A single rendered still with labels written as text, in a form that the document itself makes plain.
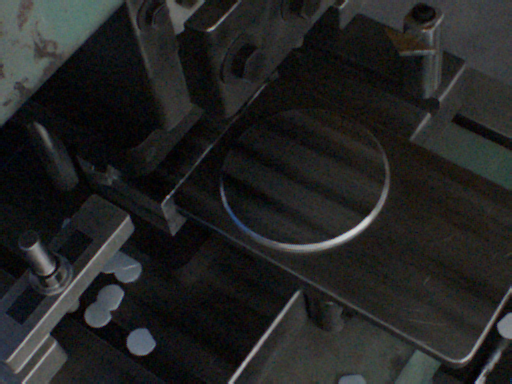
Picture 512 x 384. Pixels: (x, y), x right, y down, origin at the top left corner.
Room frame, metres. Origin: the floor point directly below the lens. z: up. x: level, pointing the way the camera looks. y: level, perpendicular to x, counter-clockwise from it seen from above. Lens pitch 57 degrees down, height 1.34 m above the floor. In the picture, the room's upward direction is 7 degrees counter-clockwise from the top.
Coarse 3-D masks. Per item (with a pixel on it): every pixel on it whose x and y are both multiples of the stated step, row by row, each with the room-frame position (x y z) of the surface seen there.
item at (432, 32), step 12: (408, 12) 0.52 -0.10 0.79; (420, 12) 0.52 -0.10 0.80; (432, 12) 0.52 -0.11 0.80; (408, 24) 0.51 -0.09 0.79; (420, 24) 0.51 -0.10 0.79; (432, 24) 0.51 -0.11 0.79; (432, 36) 0.50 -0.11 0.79; (408, 60) 0.51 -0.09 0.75; (420, 60) 0.50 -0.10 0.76; (432, 60) 0.50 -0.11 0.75; (408, 72) 0.51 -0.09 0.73; (420, 72) 0.50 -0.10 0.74; (432, 72) 0.50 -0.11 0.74; (408, 84) 0.51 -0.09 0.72; (420, 84) 0.50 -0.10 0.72; (432, 84) 0.50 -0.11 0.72; (420, 96) 0.50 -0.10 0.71
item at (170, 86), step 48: (192, 0) 0.36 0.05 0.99; (240, 0) 0.38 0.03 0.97; (288, 0) 0.40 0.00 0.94; (192, 48) 0.36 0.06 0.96; (240, 48) 0.37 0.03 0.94; (288, 48) 0.40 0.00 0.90; (96, 96) 0.39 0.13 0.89; (144, 96) 0.36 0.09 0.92; (192, 96) 0.37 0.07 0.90; (240, 96) 0.36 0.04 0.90
